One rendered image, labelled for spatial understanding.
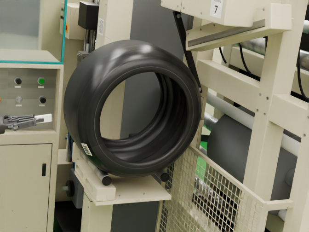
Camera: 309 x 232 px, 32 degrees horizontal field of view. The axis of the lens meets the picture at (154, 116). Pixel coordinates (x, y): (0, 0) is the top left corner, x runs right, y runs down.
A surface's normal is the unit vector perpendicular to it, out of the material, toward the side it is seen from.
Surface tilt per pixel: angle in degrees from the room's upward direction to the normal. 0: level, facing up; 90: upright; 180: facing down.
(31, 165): 90
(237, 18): 90
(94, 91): 71
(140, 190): 0
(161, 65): 79
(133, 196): 0
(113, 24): 90
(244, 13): 90
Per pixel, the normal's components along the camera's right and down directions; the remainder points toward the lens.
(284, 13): 0.40, 0.00
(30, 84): 0.39, 0.30
